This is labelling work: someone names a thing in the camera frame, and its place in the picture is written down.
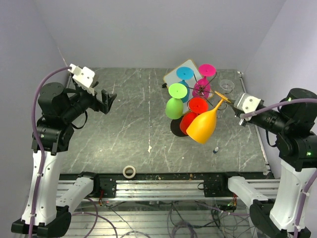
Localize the pink plastic wine glass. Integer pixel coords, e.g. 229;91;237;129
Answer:
192;64;216;99

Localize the red plastic wine glass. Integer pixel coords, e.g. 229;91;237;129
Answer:
180;97;209;135

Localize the orange plastic wine glass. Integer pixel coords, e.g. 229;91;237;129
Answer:
186;91;228;144

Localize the blue plastic wine glass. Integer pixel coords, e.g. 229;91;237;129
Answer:
176;67;194;103

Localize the green plastic wine glass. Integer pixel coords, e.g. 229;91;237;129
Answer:
165;83;187;119

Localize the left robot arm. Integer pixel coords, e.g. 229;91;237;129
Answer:
11;82;117;238

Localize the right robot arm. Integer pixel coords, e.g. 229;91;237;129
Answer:
218;88;317;238

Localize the yellow framed whiteboard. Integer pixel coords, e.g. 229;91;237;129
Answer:
163;59;203;88

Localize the masking tape roll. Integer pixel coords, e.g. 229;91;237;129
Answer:
122;165;136;179

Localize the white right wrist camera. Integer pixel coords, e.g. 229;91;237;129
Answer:
233;93;261;114

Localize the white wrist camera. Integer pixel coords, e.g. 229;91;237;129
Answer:
233;93;261;114
68;64;96;96

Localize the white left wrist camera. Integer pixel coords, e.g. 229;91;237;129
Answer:
68;64;96;96

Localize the copper wire wine glass rack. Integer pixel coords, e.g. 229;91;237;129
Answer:
170;71;235;137

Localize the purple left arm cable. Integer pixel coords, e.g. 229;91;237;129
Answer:
27;66;118;238

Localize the aluminium table edge rail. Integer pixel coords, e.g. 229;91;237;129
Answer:
237;71;272;174

